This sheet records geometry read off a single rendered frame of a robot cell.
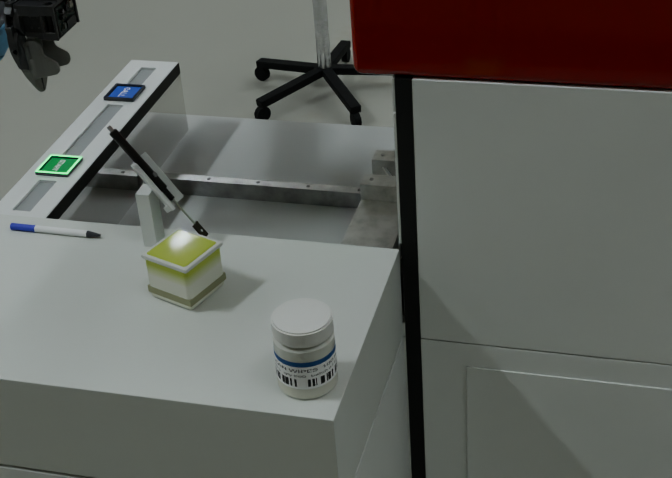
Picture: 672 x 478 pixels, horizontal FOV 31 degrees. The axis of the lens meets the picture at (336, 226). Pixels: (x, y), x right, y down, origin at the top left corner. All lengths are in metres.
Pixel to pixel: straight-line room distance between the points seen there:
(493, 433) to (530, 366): 0.14
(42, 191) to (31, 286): 0.27
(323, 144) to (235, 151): 0.16
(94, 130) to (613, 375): 0.93
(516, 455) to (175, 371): 0.58
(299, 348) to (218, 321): 0.21
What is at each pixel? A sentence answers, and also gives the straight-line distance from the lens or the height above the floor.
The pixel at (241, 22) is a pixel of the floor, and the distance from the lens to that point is 4.92.
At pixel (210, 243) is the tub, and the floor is 1.03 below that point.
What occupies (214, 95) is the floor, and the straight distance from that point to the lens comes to 4.33.
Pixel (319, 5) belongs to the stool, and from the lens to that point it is 4.09.
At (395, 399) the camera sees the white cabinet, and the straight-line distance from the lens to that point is 1.70.
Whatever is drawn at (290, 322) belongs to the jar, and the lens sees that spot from 1.34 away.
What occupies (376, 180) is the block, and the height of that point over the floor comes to 0.91.
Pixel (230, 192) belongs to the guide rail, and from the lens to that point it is 2.05.
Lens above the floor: 1.86
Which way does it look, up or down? 32 degrees down
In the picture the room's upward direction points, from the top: 4 degrees counter-clockwise
